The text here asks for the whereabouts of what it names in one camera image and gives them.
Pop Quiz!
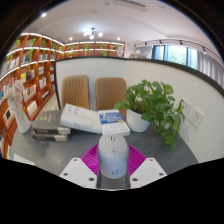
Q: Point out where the thick dark hardcover book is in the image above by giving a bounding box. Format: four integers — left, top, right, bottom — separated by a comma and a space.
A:
31, 129, 69, 142
30, 109, 72, 136

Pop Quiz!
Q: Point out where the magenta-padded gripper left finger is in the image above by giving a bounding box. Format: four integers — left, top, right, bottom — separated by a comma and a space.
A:
58, 143, 101, 190

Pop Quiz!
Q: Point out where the white ceramic jug vase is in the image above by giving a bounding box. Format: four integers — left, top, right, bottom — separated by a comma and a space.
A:
12, 99, 32, 135

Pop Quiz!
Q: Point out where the green potted plant white pot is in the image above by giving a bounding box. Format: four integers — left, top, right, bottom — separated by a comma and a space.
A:
113, 79, 186, 154

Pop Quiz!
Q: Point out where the orange wooden bookshelf unit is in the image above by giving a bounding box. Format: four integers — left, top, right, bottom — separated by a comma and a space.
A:
0, 32, 126, 158

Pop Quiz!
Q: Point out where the ceiling air vent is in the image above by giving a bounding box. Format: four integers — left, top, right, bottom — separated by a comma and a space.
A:
113, 0, 148, 12

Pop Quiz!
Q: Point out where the white computer mouse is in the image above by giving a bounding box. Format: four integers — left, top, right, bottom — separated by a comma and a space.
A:
97, 133, 130, 180

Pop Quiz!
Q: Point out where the large glass window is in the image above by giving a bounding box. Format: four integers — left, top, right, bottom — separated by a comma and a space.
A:
152, 44, 198, 70

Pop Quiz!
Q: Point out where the blue and white book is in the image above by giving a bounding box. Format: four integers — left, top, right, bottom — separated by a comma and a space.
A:
97, 109, 132, 137

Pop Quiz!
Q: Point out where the grey sheer curtain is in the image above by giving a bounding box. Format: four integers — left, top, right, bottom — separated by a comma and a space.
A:
196, 49, 224, 88

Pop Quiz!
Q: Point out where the white cover book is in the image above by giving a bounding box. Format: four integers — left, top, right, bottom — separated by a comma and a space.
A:
59, 103, 104, 135

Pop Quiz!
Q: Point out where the multi-bulb ceiling light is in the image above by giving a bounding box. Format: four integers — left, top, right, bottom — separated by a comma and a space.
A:
82, 27, 104, 41

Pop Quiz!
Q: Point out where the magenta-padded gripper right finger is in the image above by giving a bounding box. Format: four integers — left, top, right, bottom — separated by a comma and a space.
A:
126, 144, 168, 190

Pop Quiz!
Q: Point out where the tan upholstered chair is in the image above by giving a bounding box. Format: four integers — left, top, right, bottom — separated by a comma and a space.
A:
61, 75, 91, 110
95, 77, 128, 116

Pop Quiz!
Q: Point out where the white wall outlet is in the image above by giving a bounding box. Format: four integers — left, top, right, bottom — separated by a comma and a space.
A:
179, 98, 193, 118
188, 106, 205, 129

